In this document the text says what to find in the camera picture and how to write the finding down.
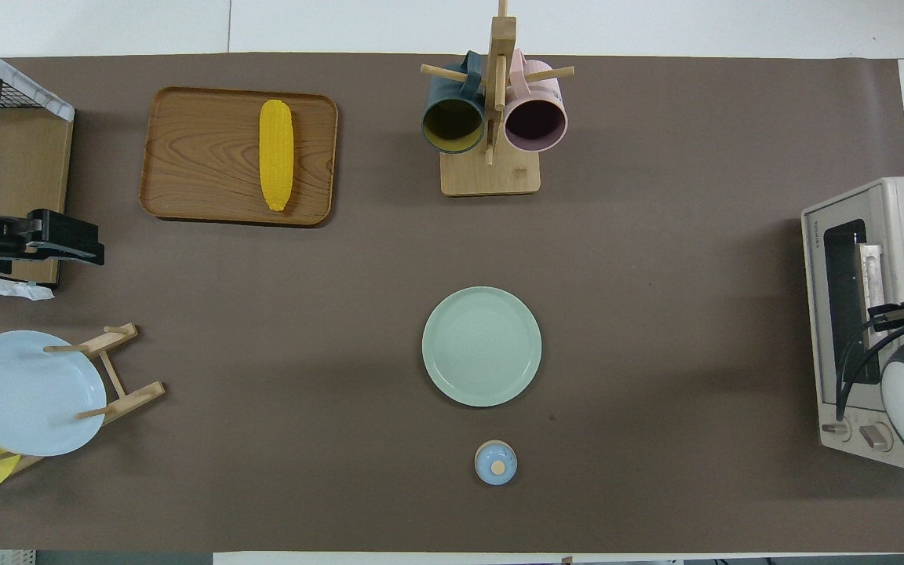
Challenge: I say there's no pink mug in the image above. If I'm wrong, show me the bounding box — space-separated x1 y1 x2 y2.
502 49 570 154

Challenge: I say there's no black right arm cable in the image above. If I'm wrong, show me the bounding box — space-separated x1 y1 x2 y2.
836 312 904 422

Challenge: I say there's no brown table mat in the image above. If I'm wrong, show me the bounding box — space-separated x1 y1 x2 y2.
0 53 904 555

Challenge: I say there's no light blue plate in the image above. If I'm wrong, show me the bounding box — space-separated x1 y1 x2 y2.
0 330 108 457

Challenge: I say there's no yellow corn cob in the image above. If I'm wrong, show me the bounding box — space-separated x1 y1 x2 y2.
258 99 295 213

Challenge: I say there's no light green plate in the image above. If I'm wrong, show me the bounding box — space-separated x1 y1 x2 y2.
421 286 543 408

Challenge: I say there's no dark blue mug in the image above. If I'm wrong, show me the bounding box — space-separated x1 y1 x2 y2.
421 51 489 155

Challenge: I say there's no brown wooden tray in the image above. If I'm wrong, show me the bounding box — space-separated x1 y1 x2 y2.
139 86 340 228

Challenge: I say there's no black wire basket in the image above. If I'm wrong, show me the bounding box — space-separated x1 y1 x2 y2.
0 30 76 301

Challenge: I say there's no wooden mug tree stand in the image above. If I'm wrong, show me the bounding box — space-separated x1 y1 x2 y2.
420 0 576 197

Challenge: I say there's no wooden plate rack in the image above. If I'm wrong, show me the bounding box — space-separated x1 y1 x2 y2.
0 323 167 476

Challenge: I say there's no wooden step shelf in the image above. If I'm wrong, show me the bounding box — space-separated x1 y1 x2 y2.
0 63 75 285

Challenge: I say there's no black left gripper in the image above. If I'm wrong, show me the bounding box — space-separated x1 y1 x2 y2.
0 208 106 272

